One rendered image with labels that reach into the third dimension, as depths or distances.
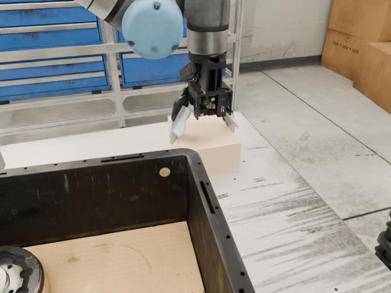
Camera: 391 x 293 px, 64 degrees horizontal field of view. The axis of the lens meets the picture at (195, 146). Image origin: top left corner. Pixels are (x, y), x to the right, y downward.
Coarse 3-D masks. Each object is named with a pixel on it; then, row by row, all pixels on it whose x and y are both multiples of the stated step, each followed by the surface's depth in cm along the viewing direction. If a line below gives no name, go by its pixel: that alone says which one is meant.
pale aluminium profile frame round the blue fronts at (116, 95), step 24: (240, 0) 196; (240, 24) 205; (48, 48) 178; (72, 48) 181; (96, 48) 184; (120, 48) 189; (120, 72) 201; (72, 96) 198; (96, 96) 201; (120, 96) 206; (72, 120) 206; (96, 120) 211; (120, 120) 215
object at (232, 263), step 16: (80, 160) 33; (96, 160) 33; (112, 160) 33; (128, 160) 33; (144, 160) 33; (160, 160) 34; (192, 160) 33; (0, 176) 31; (16, 176) 31; (32, 176) 31; (192, 176) 32; (208, 192) 29; (208, 208) 27; (208, 224) 26; (224, 224) 26; (224, 240) 24; (224, 256) 23; (240, 256) 23; (224, 272) 23; (240, 272) 22; (240, 288) 21
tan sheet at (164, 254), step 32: (64, 256) 35; (96, 256) 35; (128, 256) 35; (160, 256) 35; (192, 256) 35; (64, 288) 32; (96, 288) 32; (128, 288) 32; (160, 288) 32; (192, 288) 32
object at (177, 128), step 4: (184, 108) 64; (188, 108) 64; (180, 112) 65; (184, 112) 64; (188, 112) 63; (180, 116) 65; (184, 116) 64; (188, 116) 63; (176, 120) 65; (180, 120) 65; (184, 120) 64; (172, 124) 66; (176, 124) 66; (180, 124) 64; (184, 124) 63; (172, 128) 66; (176, 128) 65; (180, 128) 64; (184, 128) 63; (172, 132) 67; (176, 132) 65; (180, 132) 63; (172, 136) 67; (176, 136) 68; (180, 136) 63; (172, 140) 68; (172, 144) 68
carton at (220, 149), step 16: (192, 128) 70; (208, 128) 70; (224, 128) 70; (176, 144) 70; (192, 144) 64; (208, 144) 64; (224, 144) 64; (240, 144) 65; (208, 160) 65; (224, 160) 66; (208, 176) 67
